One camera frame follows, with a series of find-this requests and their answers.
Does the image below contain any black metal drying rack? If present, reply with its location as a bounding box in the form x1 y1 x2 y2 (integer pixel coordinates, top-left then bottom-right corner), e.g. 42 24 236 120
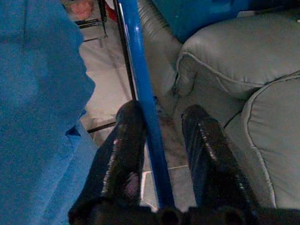
75 0 139 134

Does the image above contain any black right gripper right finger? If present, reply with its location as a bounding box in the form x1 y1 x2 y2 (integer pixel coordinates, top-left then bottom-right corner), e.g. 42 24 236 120
181 104 261 209

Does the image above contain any grey leather sofa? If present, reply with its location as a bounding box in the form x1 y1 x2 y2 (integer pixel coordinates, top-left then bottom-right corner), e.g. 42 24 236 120
138 0 300 209

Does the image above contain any blue shirt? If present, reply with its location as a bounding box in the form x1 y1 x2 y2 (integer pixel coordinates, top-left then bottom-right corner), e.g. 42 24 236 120
0 0 99 225

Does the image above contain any blue hard suitcase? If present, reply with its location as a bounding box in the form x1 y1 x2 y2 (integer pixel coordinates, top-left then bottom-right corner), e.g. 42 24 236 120
152 0 256 44

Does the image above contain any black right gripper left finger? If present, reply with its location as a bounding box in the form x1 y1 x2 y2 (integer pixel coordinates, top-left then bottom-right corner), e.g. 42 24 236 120
69 99 147 211

